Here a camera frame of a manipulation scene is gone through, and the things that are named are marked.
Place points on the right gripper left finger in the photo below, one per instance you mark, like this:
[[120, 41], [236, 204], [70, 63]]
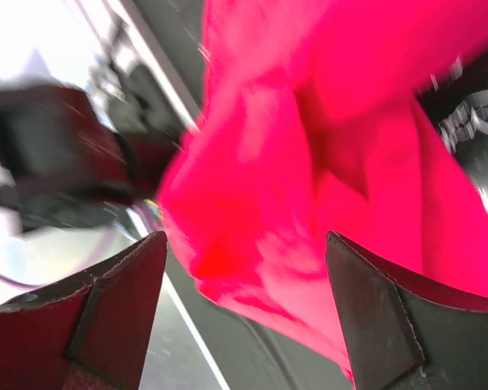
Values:
[[88, 331]]

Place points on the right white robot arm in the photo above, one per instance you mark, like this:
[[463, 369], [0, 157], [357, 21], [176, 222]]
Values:
[[67, 168]]

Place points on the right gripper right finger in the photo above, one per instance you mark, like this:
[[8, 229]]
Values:
[[403, 330]]

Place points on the magenta pink towel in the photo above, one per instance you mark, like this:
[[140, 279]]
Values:
[[310, 124]]

